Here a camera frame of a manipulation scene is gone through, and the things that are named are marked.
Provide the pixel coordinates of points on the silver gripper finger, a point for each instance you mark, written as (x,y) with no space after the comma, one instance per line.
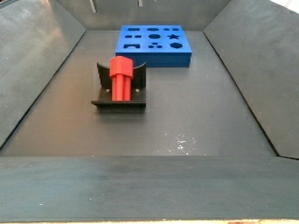
(140,3)
(92,6)

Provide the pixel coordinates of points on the blue foam shape board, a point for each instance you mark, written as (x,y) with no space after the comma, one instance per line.
(158,45)

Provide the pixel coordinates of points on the red three prong object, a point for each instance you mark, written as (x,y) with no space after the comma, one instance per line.
(122,76)

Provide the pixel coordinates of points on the black curved fixture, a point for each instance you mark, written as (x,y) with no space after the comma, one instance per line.
(138,89)

